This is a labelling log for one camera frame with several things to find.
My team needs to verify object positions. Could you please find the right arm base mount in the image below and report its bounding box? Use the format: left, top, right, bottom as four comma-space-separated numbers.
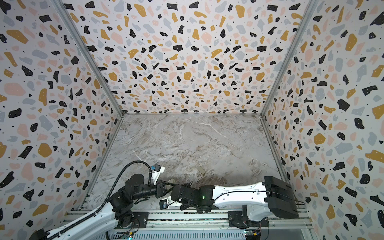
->
228, 205, 270, 229

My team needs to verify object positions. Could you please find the right corner aluminium post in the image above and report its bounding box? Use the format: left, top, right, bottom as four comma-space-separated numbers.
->
261, 0, 319, 119

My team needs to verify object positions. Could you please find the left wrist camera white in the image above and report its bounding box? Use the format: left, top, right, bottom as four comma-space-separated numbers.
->
151, 164, 165, 185

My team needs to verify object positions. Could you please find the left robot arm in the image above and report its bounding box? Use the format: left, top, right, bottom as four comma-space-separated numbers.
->
30, 161, 170, 240

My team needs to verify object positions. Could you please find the white remote control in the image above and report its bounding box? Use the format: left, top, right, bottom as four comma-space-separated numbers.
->
164, 186, 174, 195

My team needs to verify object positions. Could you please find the remote battery cover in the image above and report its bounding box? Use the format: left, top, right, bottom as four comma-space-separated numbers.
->
197, 167, 206, 175

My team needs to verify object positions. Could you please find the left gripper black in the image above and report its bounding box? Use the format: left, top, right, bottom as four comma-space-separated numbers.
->
131, 180, 176, 202

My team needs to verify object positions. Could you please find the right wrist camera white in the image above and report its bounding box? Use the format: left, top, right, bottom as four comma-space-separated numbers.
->
159, 198, 182, 210

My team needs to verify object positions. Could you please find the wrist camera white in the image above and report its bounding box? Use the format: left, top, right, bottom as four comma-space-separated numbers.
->
151, 164, 165, 185
159, 198, 182, 210

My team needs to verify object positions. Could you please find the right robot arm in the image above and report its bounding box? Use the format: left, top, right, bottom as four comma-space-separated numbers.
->
160, 176, 299, 222

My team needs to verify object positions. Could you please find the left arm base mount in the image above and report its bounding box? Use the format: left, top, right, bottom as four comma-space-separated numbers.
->
116, 211, 149, 229

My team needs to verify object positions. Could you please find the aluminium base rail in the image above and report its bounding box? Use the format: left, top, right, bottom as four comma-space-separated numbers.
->
58, 208, 313, 232

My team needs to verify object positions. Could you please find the perforated cable tray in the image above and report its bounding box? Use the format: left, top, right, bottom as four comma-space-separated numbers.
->
109, 230, 246, 240

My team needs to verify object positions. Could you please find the left corner aluminium post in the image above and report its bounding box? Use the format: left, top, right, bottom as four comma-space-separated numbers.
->
52, 1, 124, 118

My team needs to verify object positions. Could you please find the corner aluminium post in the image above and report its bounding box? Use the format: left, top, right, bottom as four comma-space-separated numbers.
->
52, 1, 124, 118
261, 0, 319, 119

